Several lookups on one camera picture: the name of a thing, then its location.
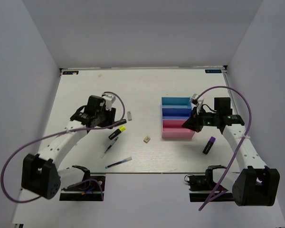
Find white long eraser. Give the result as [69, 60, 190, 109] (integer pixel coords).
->
[127, 111, 132, 121]

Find green cap black highlighter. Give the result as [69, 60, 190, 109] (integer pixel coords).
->
[114, 119, 127, 126]

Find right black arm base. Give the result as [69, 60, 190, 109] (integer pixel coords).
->
[184, 165, 234, 202]

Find blue corner label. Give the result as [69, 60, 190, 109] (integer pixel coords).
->
[205, 69, 222, 74]
[62, 71, 79, 75]

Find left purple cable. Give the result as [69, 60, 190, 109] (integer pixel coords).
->
[1, 91, 125, 204]

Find green clear pen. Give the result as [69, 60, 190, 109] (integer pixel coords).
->
[100, 137, 119, 158]

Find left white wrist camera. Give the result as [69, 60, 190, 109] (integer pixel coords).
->
[102, 93, 116, 111]

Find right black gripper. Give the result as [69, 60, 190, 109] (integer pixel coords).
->
[182, 105, 219, 132]

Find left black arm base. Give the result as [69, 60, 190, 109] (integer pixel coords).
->
[59, 175, 106, 201]

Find blue clear pen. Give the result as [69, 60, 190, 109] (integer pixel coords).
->
[105, 157, 132, 169]

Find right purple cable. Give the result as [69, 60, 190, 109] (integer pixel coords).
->
[194, 85, 253, 211]

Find purple cable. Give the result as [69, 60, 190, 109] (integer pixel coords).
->
[1, 91, 125, 204]
[194, 85, 253, 211]

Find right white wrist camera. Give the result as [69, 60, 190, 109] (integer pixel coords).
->
[190, 94, 204, 114]

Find purple cap black highlighter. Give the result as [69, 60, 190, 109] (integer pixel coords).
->
[203, 136, 216, 154]

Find yellow cap black highlighter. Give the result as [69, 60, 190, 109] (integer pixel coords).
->
[108, 125, 126, 140]

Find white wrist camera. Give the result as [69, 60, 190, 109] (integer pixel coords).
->
[190, 94, 204, 114]
[102, 93, 116, 111]

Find left blue corner label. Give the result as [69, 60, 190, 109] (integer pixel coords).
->
[62, 71, 79, 75]

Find small beige eraser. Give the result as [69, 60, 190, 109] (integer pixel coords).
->
[143, 136, 151, 143]

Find right blue corner label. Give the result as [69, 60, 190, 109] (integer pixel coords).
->
[205, 69, 222, 74]

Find three-colour compartment box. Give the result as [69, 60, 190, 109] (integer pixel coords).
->
[161, 97, 195, 140]

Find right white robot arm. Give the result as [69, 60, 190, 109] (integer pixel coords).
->
[182, 95, 280, 206]

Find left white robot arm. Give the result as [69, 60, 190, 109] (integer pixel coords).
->
[21, 92, 116, 199]

